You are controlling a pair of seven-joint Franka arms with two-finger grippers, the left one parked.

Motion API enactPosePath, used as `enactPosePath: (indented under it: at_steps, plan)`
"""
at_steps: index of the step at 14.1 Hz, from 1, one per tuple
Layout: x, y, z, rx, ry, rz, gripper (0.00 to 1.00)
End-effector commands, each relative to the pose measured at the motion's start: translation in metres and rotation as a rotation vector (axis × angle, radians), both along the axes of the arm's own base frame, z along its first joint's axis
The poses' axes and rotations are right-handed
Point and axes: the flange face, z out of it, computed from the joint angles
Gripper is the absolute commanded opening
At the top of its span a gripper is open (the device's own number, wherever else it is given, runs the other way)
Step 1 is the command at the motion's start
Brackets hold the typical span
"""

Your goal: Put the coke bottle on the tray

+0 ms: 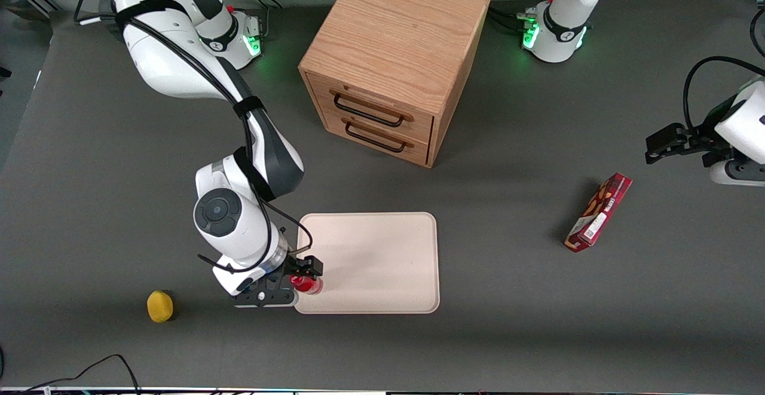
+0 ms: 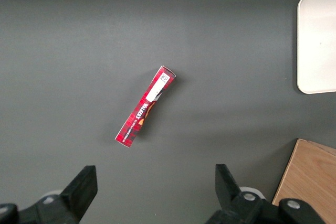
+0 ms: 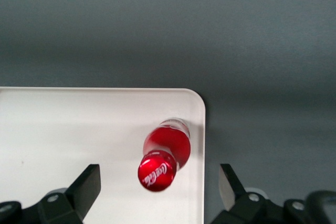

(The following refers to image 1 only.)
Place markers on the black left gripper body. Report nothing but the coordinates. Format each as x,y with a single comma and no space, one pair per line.
704,138

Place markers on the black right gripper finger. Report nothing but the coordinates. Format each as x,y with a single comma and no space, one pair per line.
296,270
314,265

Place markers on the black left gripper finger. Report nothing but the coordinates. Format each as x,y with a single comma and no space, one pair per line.
663,151
672,134

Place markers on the red coke bottle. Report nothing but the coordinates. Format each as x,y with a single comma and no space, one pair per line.
308,285

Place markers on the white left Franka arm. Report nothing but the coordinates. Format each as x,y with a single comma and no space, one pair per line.
568,6

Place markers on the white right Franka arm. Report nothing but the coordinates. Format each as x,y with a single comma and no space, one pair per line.
227,216

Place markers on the beige plastic tray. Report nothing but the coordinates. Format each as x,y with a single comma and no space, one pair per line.
376,257

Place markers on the red snack box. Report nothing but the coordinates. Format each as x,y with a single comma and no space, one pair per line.
599,213

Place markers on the yellow lemon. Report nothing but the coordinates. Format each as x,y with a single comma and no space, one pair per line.
159,306

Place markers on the oak wooden drawer cabinet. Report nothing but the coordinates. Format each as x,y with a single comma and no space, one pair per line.
394,30

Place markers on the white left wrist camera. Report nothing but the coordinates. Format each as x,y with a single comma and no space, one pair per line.
738,174

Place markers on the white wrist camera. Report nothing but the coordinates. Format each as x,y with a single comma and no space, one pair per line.
738,174
230,278

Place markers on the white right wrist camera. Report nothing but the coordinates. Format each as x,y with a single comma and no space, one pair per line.
230,278

